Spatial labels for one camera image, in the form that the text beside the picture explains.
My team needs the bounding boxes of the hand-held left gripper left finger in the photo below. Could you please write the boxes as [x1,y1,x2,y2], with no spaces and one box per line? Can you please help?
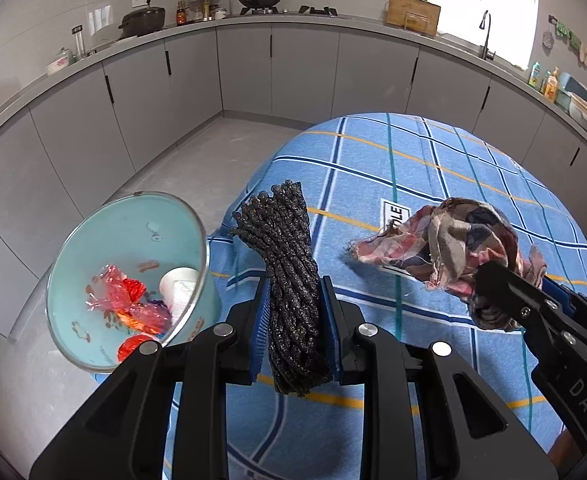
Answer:
[28,275,271,480]

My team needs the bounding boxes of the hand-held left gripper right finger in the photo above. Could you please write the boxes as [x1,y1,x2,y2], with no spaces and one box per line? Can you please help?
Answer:
[321,275,559,480]

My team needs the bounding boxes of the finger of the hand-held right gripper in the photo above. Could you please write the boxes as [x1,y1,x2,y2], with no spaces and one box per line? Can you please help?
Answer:
[475,261,583,357]
[540,276,587,320]

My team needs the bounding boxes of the plaid cloth rag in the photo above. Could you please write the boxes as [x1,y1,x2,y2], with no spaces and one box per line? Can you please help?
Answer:
[344,199,548,332]

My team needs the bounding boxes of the white paper cup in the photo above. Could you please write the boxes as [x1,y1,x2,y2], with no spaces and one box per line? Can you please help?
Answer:
[159,266,199,313]

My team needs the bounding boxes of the orange snack wrapper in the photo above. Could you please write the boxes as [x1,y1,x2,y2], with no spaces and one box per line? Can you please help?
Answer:
[118,302,171,333]

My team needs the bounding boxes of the red mesh net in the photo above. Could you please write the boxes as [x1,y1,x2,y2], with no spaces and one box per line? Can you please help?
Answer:
[117,336,146,363]

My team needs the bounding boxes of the red plastic bag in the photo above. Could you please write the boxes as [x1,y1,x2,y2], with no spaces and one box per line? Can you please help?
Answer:
[123,277,146,303]

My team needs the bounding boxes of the pink cellophane wrapper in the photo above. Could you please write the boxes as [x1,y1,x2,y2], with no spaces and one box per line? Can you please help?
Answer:
[86,265,146,313]

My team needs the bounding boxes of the light teal waste bin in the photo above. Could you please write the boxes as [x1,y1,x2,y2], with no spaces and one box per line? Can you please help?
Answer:
[46,191,224,373]

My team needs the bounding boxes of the blue checked tablecloth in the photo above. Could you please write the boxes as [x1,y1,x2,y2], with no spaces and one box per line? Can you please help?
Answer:
[166,112,587,480]

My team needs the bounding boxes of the orange detergent bottle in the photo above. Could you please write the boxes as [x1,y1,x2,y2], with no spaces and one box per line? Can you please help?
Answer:
[543,66,560,101]

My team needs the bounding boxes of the light blue dish rack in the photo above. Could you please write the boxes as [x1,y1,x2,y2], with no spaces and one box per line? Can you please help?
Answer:
[556,71,587,121]

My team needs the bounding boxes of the black kitchen faucet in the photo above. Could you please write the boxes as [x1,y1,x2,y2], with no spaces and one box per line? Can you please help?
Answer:
[478,10,497,61]

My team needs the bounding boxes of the grey kitchen counter cabinets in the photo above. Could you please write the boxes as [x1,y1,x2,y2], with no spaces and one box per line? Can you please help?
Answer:
[0,12,587,336]

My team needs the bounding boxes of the bright window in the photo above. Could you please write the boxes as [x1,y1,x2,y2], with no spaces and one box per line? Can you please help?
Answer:
[420,0,539,68]

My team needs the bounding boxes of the wooden cutting board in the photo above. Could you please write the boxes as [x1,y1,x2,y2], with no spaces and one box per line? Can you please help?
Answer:
[386,0,443,36]

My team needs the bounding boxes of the gas stove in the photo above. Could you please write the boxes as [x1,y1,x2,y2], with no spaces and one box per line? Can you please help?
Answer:
[226,5,337,18]

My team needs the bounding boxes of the dark pressure cooker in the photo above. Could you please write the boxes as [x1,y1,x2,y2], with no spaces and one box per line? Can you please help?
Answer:
[118,5,166,38]

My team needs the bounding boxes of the wall hook rack with gloves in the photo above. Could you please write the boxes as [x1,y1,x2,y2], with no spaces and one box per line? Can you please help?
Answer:
[548,15,587,66]

